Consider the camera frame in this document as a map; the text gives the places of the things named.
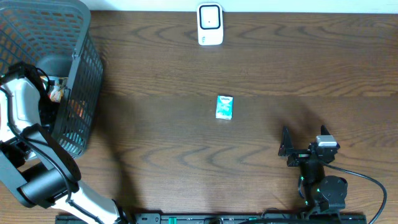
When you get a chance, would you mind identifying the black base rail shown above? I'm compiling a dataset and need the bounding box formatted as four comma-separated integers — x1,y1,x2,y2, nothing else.
55,212,368,224

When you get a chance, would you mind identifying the white barcode scanner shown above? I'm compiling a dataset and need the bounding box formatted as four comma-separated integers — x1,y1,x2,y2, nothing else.
197,2,224,46

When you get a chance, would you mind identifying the dark grey plastic basket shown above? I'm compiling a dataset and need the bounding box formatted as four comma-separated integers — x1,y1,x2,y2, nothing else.
1,0,103,158

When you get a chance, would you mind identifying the yellow wet wipes pack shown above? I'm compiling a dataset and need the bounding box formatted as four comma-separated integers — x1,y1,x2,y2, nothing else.
48,77,68,103

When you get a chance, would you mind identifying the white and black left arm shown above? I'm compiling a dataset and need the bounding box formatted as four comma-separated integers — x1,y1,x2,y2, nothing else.
1,62,135,223

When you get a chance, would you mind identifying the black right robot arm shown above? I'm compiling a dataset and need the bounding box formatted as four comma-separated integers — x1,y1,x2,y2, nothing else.
278,125,348,219

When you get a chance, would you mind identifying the black right camera cable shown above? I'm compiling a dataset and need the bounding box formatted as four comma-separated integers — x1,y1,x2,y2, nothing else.
320,160,388,224

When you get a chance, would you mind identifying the small teal tissue pack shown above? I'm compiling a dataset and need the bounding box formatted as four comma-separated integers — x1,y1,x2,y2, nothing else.
215,95,234,120

